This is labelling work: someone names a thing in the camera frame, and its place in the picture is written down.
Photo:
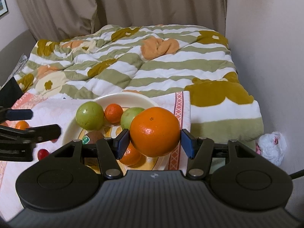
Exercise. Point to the green striped floral quilt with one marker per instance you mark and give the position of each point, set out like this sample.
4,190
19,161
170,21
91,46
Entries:
166,76

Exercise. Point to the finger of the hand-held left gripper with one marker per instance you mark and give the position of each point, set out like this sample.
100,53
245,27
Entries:
45,131
20,114

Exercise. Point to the green apple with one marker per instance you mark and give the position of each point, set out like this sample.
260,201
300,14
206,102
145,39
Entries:
89,115
127,121

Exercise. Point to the small mandarin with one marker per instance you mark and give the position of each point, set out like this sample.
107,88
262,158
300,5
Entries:
22,124

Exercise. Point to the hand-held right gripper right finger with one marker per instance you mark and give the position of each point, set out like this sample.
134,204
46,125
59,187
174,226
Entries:
188,144

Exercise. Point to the grey headboard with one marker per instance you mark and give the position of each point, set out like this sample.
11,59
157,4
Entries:
14,45

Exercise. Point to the dark grey laptop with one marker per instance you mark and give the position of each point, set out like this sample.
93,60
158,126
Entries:
9,92

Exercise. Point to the large orange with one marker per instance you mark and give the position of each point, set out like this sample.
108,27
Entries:
154,131
130,157

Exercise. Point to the red cherry tomato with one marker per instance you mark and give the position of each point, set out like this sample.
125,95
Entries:
43,154

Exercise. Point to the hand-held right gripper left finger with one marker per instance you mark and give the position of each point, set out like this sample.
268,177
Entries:
122,143

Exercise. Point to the white plastic bag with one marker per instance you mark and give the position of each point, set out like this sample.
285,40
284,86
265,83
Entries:
272,147

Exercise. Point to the small orange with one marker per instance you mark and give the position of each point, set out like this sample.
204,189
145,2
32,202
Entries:
113,113

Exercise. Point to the beige curtain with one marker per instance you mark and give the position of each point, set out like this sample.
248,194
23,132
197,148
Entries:
142,2

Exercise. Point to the cream oval plate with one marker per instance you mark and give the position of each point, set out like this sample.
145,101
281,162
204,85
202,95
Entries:
133,99

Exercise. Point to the brown kiwi with green sticker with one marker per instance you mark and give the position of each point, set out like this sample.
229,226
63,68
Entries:
96,135

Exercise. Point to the grey floral pillow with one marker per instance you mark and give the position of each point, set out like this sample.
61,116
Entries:
20,64

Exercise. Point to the pink floral tablecloth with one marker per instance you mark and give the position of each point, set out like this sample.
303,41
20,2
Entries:
52,109

